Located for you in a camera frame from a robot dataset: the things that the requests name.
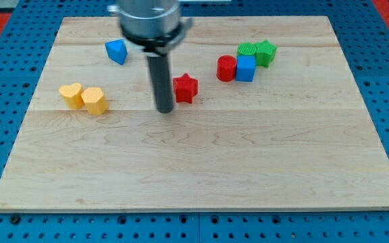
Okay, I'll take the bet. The blue cube block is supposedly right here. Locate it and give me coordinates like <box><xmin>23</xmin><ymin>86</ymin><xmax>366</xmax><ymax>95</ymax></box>
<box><xmin>235</xmin><ymin>55</ymin><xmax>256</xmax><ymax>82</ymax></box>

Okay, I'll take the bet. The green cylinder block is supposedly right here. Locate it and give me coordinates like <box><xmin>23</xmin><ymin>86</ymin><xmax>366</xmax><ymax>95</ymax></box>
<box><xmin>237</xmin><ymin>43</ymin><xmax>257</xmax><ymax>57</ymax></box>

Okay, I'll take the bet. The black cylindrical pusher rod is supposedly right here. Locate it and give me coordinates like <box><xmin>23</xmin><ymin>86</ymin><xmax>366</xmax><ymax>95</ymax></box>
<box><xmin>147</xmin><ymin>55</ymin><xmax>174</xmax><ymax>113</ymax></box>

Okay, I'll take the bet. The red cylinder block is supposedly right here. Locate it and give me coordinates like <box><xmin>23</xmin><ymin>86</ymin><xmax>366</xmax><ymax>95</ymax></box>
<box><xmin>216</xmin><ymin>55</ymin><xmax>237</xmax><ymax>82</ymax></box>

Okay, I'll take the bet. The yellow heart block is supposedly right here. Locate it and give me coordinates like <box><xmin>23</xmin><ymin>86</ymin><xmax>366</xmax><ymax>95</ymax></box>
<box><xmin>59</xmin><ymin>83</ymin><xmax>84</xmax><ymax>109</ymax></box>

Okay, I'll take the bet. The red star block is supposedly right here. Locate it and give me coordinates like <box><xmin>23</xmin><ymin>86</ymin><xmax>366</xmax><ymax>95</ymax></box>
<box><xmin>173</xmin><ymin>74</ymin><xmax>199</xmax><ymax>103</ymax></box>

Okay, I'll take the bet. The green star block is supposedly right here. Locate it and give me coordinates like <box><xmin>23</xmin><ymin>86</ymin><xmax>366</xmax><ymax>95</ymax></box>
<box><xmin>255</xmin><ymin>40</ymin><xmax>277</xmax><ymax>68</ymax></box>

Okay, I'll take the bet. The blue triangle block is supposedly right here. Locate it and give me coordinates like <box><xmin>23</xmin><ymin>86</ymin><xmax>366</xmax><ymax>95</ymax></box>
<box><xmin>105</xmin><ymin>39</ymin><xmax>128</xmax><ymax>65</ymax></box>

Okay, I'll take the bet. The yellow pentagon block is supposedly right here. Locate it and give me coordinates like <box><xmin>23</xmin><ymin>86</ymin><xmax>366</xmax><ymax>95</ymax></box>
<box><xmin>81</xmin><ymin>87</ymin><xmax>109</xmax><ymax>115</ymax></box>

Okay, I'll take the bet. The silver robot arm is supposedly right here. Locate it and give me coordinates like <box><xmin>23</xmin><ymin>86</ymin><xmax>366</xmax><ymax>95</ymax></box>
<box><xmin>107</xmin><ymin>0</ymin><xmax>193</xmax><ymax>113</ymax></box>

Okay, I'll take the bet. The wooden board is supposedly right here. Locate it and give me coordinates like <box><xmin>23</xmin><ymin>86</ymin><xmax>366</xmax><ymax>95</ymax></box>
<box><xmin>0</xmin><ymin>16</ymin><xmax>389</xmax><ymax>213</ymax></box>

